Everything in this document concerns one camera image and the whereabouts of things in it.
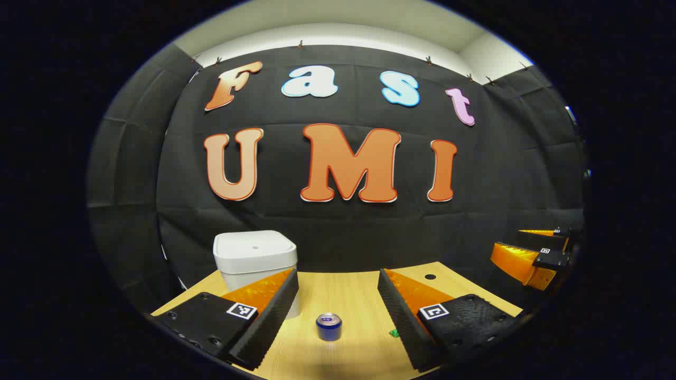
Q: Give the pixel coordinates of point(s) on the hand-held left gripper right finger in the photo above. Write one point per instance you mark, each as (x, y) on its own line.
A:
(404, 322)

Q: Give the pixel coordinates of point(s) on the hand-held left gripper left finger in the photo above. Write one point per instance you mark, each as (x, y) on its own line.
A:
(266, 322)

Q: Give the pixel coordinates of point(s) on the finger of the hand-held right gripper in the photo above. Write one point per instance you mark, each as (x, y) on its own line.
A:
(549, 258)
(544, 240)

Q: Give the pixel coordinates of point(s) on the blue pop can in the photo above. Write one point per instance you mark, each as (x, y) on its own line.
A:
(329, 328)

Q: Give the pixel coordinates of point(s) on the white desktop garbage bin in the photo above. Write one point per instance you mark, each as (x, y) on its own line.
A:
(253, 253)

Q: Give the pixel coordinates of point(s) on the wooden desktop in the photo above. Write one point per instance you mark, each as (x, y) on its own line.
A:
(343, 290)

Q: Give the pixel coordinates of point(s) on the black backdrop cloth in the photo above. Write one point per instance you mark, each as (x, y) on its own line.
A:
(369, 232)

